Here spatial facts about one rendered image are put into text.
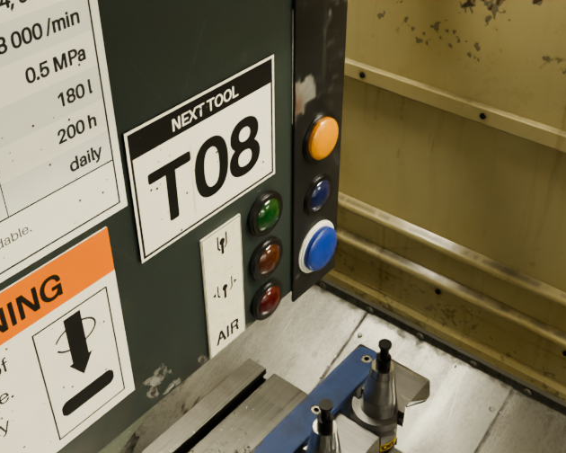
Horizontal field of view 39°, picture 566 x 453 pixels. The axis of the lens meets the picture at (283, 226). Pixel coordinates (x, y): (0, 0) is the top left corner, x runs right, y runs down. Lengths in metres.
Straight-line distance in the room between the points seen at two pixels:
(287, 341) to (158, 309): 1.24
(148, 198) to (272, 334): 1.30
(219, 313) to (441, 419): 1.10
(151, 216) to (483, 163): 0.98
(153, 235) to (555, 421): 1.21
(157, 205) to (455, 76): 0.93
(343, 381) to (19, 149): 0.73
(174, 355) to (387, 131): 0.99
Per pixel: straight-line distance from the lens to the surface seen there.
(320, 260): 0.50
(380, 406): 0.95
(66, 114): 0.32
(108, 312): 0.38
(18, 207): 0.32
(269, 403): 1.40
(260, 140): 0.42
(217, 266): 0.43
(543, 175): 1.27
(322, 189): 0.47
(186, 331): 0.44
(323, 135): 0.45
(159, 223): 0.38
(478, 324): 1.50
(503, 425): 1.52
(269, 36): 0.40
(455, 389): 1.54
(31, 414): 0.38
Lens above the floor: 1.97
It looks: 37 degrees down
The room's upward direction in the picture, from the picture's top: straight up
